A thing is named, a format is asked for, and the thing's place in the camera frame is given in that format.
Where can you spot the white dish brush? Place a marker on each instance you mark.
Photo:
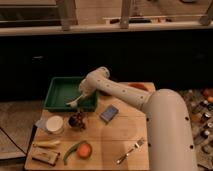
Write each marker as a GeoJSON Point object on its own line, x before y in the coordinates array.
{"type": "Point", "coordinates": [74, 103]}

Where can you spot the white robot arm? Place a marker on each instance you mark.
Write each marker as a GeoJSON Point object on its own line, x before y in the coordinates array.
{"type": "Point", "coordinates": [169, 128]}

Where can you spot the green plastic tray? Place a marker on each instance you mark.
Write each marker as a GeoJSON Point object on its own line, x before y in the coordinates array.
{"type": "Point", "coordinates": [65, 89]}

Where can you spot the blue sponge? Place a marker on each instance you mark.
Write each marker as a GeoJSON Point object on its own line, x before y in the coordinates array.
{"type": "Point", "coordinates": [108, 114]}

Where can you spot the orange bowl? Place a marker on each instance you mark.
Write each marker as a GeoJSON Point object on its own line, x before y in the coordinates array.
{"type": "Point", "coordinates": [138, 86]}

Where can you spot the brown toy figure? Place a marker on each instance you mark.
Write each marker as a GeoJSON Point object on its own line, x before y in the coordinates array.
{"type": "Point", "coordinates": [76, 121]}

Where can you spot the white cup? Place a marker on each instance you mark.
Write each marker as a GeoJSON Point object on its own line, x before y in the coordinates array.
{"type": "Point", "coordinates": [55, 124]}

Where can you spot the silver fork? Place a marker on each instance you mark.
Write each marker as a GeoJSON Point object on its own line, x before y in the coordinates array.
{"type": "Point", "coordinates": [137, 145]}

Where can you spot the orange carrot slice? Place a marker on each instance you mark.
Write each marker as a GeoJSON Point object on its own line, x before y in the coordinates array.
{"type": "Point", "coordinates": [84, 150]}

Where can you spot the green bean pod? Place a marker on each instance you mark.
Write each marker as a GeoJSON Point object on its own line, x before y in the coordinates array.
{"type": "Point", "coordinates": [70, 151]}

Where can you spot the brown wooden block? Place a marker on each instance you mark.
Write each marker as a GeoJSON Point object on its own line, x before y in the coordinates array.
{"type": "Point", "coordinates": [45, 156]}

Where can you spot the pile of small bottles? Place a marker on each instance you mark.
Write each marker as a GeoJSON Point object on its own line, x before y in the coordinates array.
{"type": "Point", "coordinates": [201, 115]}

